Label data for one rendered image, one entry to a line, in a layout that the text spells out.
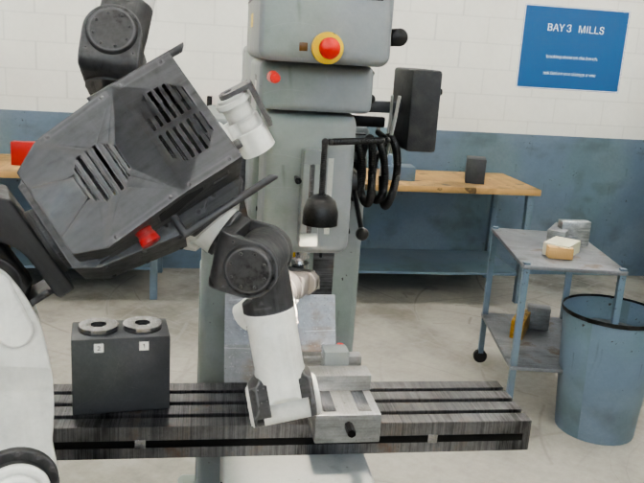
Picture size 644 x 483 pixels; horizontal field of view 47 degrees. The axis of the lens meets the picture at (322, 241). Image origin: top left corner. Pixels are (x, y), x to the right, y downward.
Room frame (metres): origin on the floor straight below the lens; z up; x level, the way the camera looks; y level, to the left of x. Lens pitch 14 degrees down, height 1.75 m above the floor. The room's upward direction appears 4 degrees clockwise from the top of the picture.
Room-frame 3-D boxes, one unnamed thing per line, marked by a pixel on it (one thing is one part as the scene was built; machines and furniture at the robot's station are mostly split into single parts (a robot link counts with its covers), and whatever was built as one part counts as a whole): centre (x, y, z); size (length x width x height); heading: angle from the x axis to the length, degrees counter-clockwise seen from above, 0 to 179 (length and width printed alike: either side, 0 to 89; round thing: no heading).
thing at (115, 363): (1.65, 0.46, 1.01); 0.22 x 0.12 x 0.20; 107
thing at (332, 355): (1.72, -0.05, 1.02); 0.06 x 0.05 x 0.06; 100
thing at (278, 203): (1.71, 0.05, 1.47); 0.21 x 0.19 x 0.32; 99
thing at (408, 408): (1.69, 0.09, 0.87); 1.24 x 0.23 x 0.08; 99
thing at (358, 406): (1.69, -0.05, 0.96); 0.35 x 0.15 x 0.11; 10
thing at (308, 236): (1.59, 0.03, 1.45); 0.04 x 0.04 x 0.21; 9
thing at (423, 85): (2.05, -0.23, 1.62); 0.20 x 0.09 x 0.21; 9
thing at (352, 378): (1.66, -0.06, 1.00); 0.15 x 0.06 x 0.04; 100
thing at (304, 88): (1.74, 0.06, 1.68); 0.34 x 0.24 x 0.10; 9
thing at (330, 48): (1.45, 0.01, 1.76); 0.04 x 0.03 x 0.04; 99
